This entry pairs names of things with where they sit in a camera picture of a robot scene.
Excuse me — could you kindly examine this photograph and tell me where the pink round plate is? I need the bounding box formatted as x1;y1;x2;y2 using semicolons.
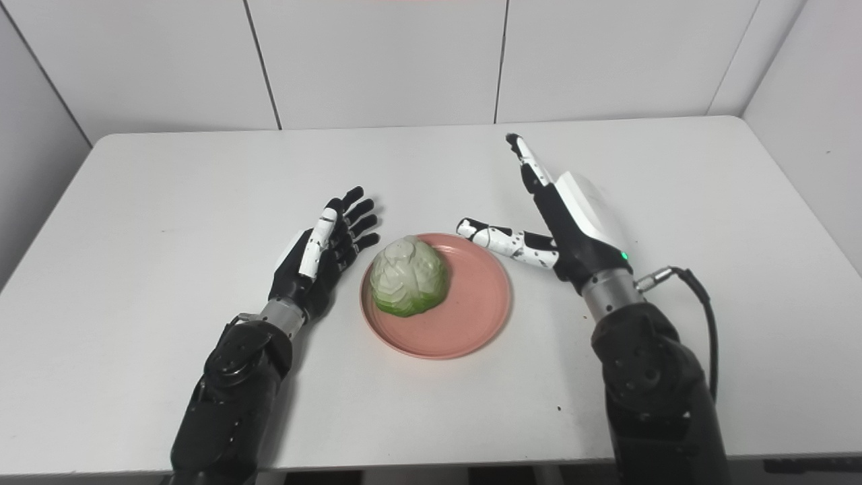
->
359;232;512;360

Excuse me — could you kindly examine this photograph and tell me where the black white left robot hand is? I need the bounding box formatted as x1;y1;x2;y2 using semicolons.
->
268;187;381;325

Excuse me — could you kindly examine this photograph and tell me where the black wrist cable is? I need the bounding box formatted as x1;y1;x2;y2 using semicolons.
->
634;266;720;405
221;312;261;341

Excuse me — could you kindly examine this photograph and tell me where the black under-table bracket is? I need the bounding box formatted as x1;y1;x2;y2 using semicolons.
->
764;458;862;475

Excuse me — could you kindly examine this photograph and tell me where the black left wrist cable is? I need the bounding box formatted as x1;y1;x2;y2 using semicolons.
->
221;312;261;341

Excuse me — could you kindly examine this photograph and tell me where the green white toy cabbage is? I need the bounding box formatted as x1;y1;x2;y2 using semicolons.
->
369;236;450;318

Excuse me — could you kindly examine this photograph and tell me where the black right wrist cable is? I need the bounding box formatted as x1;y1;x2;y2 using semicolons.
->
634;266;720;405

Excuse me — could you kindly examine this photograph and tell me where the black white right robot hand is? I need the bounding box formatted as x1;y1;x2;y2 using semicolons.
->
456;133;635;296

